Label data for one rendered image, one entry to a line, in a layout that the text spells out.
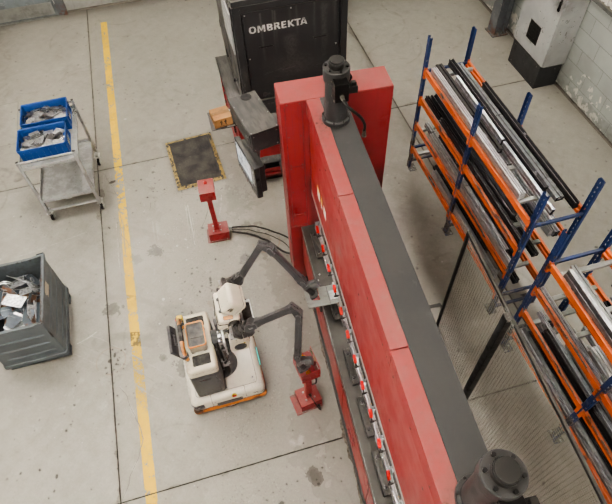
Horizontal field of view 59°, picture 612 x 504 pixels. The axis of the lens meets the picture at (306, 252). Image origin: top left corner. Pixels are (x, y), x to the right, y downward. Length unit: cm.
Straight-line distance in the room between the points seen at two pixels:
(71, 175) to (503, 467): 579
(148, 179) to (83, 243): 113
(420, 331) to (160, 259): 386
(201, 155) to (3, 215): 243
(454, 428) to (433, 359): 34
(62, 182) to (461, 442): 542
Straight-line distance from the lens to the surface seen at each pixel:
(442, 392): 272
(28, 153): 637
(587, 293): 429
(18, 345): 556
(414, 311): 289
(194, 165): 697
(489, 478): 219
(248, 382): 491
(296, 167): 444
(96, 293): 611
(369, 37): 896
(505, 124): 536
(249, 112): 451
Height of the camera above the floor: 478
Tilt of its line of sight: 54 degrees down
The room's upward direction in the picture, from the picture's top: 3 degrees counter-clockwise
